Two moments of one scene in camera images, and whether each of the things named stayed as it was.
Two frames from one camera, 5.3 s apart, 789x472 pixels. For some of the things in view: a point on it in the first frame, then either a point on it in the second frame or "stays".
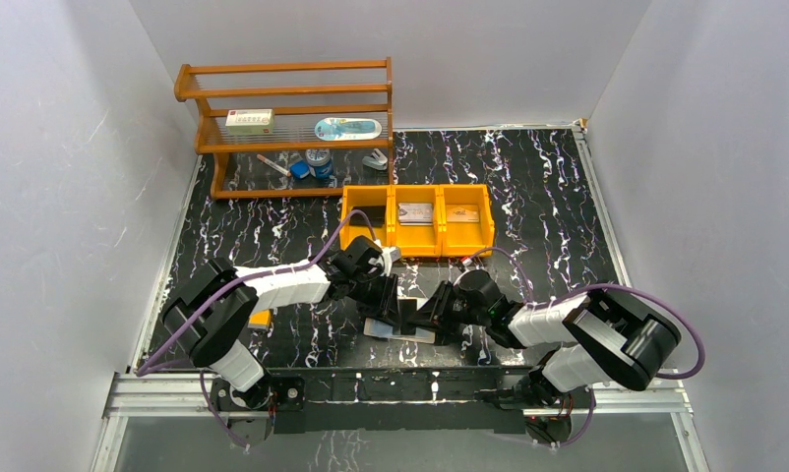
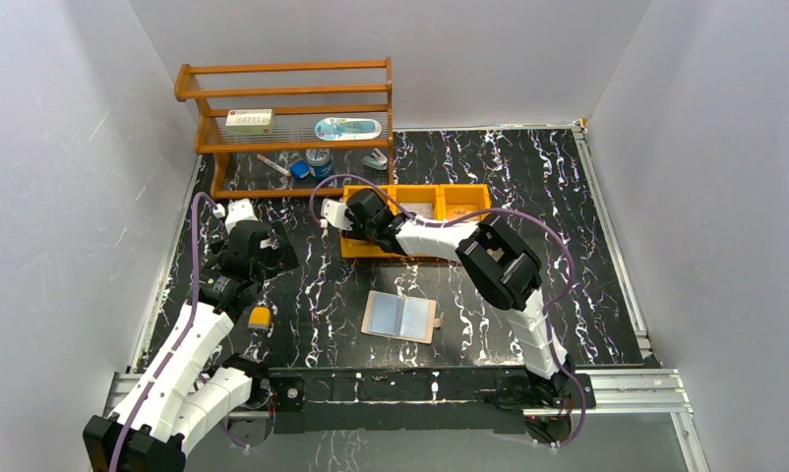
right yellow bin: x=467 y=229 stays
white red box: x=250 y=121 stays
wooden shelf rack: x=282 y=130 stays
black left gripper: x=382 y=294 → x=280 y=245
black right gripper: x=432 y=313 → x=354 y=232
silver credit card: x=415 y=213 stays
